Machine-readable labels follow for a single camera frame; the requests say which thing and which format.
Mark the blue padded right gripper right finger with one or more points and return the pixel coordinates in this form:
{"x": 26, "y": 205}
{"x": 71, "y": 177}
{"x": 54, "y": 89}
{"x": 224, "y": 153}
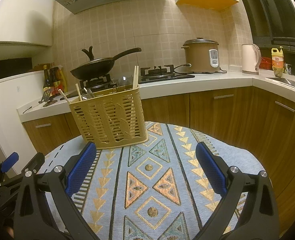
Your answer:
{"x": 259, "y": 217}

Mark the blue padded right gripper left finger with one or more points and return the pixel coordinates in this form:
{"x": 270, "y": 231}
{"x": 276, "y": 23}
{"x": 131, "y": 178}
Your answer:
{"x": 32, "y": 216}

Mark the brown lower kitchen cabinets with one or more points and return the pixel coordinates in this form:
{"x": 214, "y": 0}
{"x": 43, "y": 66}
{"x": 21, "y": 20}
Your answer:
{"x": 251, "y": 118}

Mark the metal utensils in basket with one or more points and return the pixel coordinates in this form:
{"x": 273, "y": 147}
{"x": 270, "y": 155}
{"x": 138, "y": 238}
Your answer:
{"x": 90, "y": 92}

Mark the patterned blue tablecloth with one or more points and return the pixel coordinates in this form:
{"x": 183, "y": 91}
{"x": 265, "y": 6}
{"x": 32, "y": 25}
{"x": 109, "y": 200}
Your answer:
{"x": 155, "y": 190}

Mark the black slotted spatula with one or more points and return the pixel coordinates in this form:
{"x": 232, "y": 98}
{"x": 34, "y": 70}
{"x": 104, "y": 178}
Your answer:
{"x": 47, "y": 99}

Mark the yellow plastic utensil basket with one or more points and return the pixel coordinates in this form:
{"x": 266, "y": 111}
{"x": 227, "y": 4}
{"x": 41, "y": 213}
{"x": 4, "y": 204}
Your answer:
{"x": 114, "y": 118}

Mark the wooden chopstick left leaning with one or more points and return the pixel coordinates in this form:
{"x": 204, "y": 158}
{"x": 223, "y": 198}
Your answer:
{"x": 63, "y": 95}

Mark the red label sauce bottle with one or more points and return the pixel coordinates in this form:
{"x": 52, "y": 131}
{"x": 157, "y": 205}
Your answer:
{"x": 55, "y": 78}

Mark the dark soy sauce bottle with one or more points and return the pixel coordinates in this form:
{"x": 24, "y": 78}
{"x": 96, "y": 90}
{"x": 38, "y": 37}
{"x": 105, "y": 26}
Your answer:
{"x": 47, "y": 82}

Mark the wooden chopstick middle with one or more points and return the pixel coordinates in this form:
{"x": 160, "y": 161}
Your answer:
{"x": 78, "y": 91}

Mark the black gas stove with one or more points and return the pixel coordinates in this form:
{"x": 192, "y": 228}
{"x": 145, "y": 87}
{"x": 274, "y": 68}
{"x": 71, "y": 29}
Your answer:
{"x": 144, "y": 75}

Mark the steel sink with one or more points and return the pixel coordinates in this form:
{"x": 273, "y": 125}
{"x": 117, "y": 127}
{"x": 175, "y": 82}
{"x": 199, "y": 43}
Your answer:
{"x": 284, "y": 81}

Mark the red container by kettle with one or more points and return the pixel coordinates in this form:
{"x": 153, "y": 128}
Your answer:
{"x": 266, "y": 63}

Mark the black wok pan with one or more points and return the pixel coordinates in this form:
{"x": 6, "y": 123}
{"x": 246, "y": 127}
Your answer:
{"x": 100, "y": 66}

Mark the pink electric kettle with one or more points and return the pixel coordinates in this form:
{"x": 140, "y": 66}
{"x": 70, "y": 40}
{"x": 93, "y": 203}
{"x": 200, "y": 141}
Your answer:
{"x": 251, "y": 59}

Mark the yellow oil bottle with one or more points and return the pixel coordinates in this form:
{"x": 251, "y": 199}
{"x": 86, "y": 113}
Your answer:
{"x": 277, "y": 61}

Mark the brown rice cooker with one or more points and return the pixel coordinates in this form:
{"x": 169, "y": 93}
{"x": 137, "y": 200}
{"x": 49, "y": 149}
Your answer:
{"x": 202, "y": 56}

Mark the wooden chopstick pair upright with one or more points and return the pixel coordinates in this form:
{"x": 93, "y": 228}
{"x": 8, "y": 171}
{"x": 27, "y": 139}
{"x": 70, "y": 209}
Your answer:
{"x": 135, "y": 79}

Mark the black clamp with blue handle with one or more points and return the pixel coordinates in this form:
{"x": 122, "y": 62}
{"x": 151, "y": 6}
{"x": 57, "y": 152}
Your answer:
{"x": 10, "y": 188}

